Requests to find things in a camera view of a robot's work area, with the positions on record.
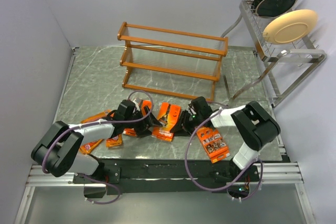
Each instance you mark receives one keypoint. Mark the beige plate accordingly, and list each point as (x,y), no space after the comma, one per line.
(290,27)

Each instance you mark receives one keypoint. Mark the metal dish rack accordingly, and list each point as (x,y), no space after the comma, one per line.
(302,52)

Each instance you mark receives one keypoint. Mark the orange razor box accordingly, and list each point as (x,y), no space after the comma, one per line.
(168,117)
(130,131)
(213,144)

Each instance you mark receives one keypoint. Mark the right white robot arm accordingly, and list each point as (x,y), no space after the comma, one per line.
(255,125)

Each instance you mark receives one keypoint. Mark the black plate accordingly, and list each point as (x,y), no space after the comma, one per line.
(271,8)

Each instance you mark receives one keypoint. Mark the orange blister pack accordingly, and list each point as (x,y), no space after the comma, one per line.
(96,117)
(89,147)
(114,141)

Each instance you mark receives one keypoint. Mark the aluminium frame rail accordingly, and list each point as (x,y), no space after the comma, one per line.
(93,85)

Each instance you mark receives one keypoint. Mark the black base beam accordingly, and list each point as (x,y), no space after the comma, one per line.
(173,175)

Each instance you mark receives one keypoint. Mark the orange blister pack middle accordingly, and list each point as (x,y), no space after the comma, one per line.
(114,141)

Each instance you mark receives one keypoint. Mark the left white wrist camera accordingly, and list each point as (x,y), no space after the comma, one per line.
(138,103)

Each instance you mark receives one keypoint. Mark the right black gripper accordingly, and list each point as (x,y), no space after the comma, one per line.
(183,125)

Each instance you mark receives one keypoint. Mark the orange blister pack left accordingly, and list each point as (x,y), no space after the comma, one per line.
(89,147)

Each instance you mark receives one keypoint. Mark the orange blister pack rear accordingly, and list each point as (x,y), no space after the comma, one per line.
(96,117)

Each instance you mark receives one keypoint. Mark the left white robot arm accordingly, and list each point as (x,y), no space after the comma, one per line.
(58,150)

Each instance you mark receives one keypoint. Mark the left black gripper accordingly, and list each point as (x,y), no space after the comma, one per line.
(143,129)

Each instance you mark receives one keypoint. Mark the orange wooden shelf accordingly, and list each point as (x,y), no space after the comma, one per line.
(174,52)

